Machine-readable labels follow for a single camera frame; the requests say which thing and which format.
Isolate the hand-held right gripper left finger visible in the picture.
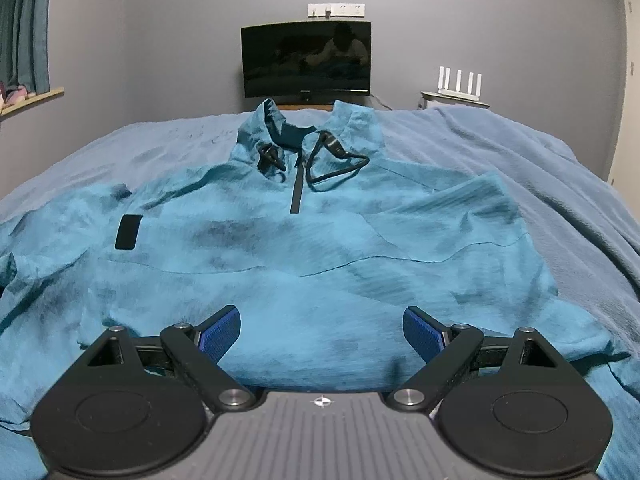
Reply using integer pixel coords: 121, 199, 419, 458
77, 305, 253, 411

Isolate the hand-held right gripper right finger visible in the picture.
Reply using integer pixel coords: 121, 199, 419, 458
390, 306, 567, 413

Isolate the teal jacket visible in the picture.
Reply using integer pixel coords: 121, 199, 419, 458
0, 99, 636, 480

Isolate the blue blanket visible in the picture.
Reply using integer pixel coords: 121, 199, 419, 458
0, 102, 640, 480

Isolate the white router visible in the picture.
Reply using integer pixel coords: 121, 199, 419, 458
438, 66, 484, 96

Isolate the wooden window sill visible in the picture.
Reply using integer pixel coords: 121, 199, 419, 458
0, 87, 65, 117

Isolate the pink plush toy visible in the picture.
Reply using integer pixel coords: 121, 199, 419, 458
0, 80, 37, 109

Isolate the white door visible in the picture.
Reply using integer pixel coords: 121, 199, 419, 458
607, 0, 640, 186

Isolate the blue curtain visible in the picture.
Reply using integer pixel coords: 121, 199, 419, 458
0, 0, 56, 98

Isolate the white wall outlet strip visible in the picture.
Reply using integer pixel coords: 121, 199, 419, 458
307, 3, 366, 19

